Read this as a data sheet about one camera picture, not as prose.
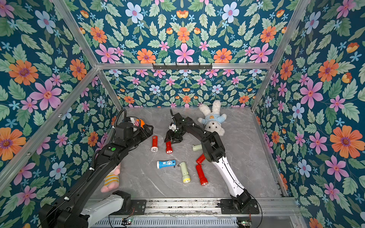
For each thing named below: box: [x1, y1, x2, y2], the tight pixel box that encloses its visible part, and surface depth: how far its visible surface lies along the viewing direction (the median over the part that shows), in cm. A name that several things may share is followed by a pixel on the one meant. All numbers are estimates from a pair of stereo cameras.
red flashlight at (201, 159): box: [195, 152, 206, 165], surface depth 91 cm
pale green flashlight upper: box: [192, 143, 203, 152], surface depth 96 cm
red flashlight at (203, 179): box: [195, 164, 209, 186], surface depth 85 cm
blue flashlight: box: [156, 159, 177, 169], surface depth 88 cm
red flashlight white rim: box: [150, 135, 159, 153], surface depth 96 cm
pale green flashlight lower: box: [177, 161, 192, 184], surface depth 84 cm
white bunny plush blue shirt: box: [197, 99, 228, 137], surface depth 106 cm
